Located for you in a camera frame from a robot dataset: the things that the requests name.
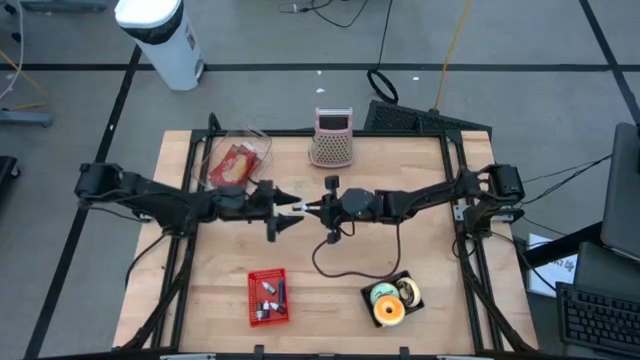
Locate chocolate frosted white toy donut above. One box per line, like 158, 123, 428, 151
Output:
397, 276, 424, 308

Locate red plastic mesh basket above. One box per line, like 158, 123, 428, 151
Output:
247, 268, 291, 328

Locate grey laptop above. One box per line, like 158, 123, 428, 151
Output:
599, 122, 640, 262

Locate dark green box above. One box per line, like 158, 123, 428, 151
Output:
573, 242, 640, 296

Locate white bin with black band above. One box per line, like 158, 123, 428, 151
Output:
113, 0, 205, 92

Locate orange yellow toy donut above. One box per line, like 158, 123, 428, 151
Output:
372, 294, 407, 328

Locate black aluminium table frame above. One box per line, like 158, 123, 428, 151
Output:
112, 112, 539, 354

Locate black keyboard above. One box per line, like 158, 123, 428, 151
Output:
555, 281, 640, 357

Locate black desk cables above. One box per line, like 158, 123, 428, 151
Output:
519, 153, 612, 206

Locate white paper sheet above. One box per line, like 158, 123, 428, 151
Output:
527, 233, 579, 297

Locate black mesh crate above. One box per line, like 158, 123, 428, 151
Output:
363, 99, 493, 136

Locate thin black floor cable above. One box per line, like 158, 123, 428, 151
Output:
278, 0, 371, 29

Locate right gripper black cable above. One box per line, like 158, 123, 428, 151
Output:
311, 222, 404, 280

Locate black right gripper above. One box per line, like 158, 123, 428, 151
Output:
303, 174, 386, 246

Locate yellow cable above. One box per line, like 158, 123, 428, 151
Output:
432, 0, 472, 112

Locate clear plastic container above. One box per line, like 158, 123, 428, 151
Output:
192, 123, 274, 194

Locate black plastic mesh basket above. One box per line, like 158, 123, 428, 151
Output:
359, 269, 426, 329

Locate black coiled floor cable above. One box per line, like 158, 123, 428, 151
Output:
366, 0, 400, 105

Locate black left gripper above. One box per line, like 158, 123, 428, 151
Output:
212, 178, 306, 244

